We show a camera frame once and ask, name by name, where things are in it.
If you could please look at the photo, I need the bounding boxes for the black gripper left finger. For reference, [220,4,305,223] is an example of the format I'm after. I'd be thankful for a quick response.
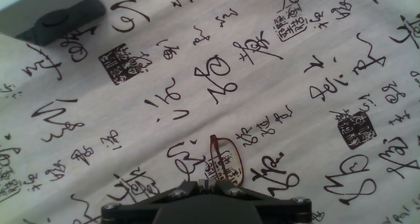
[100,179,208,224]

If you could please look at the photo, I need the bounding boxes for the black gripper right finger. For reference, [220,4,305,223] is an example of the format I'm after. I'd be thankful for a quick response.
[207,179,313,224]

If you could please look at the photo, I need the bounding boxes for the red-framed glasses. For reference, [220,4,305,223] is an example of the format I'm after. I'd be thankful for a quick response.
[209,134,245,188]

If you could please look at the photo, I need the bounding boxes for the beige calligraphy print cloth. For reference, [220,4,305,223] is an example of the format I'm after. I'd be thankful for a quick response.
[0,0,420,224]

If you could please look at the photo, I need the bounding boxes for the grey box flat red button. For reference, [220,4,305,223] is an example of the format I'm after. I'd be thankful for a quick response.
[0,0,108,47]

